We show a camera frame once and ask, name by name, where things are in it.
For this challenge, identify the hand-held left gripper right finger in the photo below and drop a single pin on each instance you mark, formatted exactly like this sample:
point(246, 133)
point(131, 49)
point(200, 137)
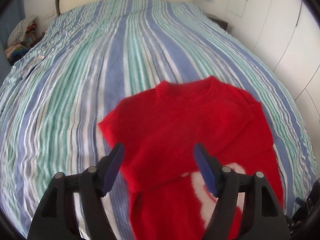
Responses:
point(206, 172)

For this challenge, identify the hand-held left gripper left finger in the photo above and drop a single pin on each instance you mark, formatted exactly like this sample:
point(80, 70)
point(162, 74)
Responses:
point(113, 170)

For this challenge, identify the white wardrobe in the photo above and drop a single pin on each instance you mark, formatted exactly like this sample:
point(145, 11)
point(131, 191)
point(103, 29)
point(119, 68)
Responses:
point(280, 22)

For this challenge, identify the dark wooden nightstand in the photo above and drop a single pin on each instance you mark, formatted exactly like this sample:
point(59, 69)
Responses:
point(220, 22)

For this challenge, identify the striped blue green blanket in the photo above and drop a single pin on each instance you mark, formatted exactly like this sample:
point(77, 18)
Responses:
point(87, 67)

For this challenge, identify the red sweater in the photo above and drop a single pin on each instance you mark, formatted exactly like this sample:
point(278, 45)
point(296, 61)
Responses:
point(190, 125)

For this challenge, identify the pile of mixed clothes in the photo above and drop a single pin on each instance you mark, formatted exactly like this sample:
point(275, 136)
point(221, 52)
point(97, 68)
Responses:
point(21, 37)

